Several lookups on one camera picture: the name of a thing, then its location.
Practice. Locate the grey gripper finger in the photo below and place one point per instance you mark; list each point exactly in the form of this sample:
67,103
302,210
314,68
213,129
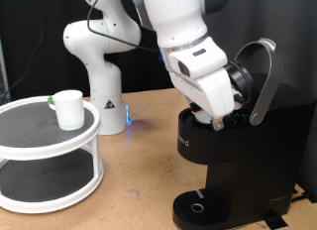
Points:
218,125

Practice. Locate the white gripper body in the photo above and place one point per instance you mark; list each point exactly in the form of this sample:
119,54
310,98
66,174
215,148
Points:
216,94

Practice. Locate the white two-tier turntable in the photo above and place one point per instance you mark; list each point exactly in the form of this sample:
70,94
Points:
33,131

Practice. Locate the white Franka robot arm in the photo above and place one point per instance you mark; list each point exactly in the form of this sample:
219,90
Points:
105,91

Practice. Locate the grey metal post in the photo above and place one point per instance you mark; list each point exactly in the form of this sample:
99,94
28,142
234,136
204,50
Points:
2,68

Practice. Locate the black Keurig coffee machine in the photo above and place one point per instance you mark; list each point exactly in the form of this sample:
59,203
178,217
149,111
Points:
264,157

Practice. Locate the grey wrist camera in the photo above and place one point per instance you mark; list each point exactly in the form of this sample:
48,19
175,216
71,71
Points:
237,95

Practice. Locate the white ceramic mug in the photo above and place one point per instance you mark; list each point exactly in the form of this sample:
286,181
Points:
70,111

